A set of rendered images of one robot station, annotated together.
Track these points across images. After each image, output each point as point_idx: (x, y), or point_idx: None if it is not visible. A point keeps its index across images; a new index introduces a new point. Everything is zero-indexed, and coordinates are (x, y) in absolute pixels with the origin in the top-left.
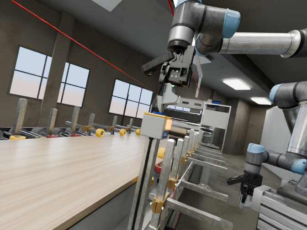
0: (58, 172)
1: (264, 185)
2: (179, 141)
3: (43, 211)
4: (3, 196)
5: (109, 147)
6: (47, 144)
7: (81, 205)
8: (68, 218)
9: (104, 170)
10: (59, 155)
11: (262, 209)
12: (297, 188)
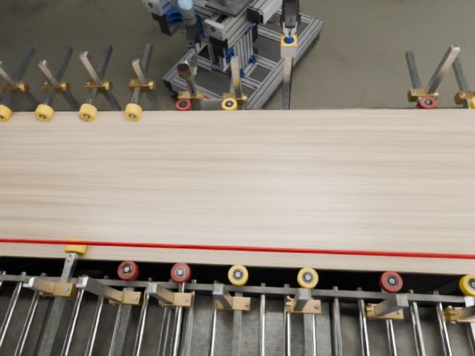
0: (278, 152)
1: (205, 21)
2: (188, 63)
3: (316, 121)
4: (322, 143)
5: (153, 182)
6: (226, 228)
7: (299, 113)
8: (311, 110)
9: (244, 133)
10: (247, 185)
11: (227, 34)
12: (229, 4)
